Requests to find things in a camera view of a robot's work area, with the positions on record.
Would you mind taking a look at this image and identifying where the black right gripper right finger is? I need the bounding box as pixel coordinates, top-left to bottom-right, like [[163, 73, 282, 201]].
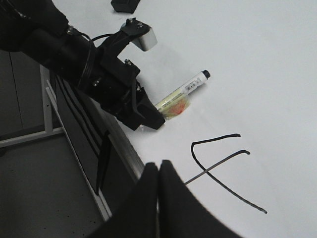
[[158, 160, 240, 238]]

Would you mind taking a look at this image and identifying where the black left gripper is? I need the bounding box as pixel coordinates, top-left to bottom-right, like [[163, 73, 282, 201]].
[[77, 32, 165, 130]]

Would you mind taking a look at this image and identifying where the black object on whiteboard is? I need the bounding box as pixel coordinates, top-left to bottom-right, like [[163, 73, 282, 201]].
[[111, 0, 140, 13]]

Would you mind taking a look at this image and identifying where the white whiteboard marker with tape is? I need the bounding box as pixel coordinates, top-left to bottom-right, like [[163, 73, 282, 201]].
[[155, 70, 211, 119]]

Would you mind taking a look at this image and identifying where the large white whiteboard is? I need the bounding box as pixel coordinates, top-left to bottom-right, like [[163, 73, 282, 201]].
[[81, 0, 317, 238]]

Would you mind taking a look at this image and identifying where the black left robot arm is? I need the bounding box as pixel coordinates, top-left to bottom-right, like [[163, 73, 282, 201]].
[[0, 0, 165, 130]]

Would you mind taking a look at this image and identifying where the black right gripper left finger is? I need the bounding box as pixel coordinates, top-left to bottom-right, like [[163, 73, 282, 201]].
[[90, 163, 158, 238]]

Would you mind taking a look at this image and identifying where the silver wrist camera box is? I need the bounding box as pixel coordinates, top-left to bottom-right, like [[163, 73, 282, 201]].
[[120, 18, 158, 52]]

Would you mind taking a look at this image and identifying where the black cable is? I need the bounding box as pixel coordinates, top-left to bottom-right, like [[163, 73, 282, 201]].
[[84, 33, 114, 50]]

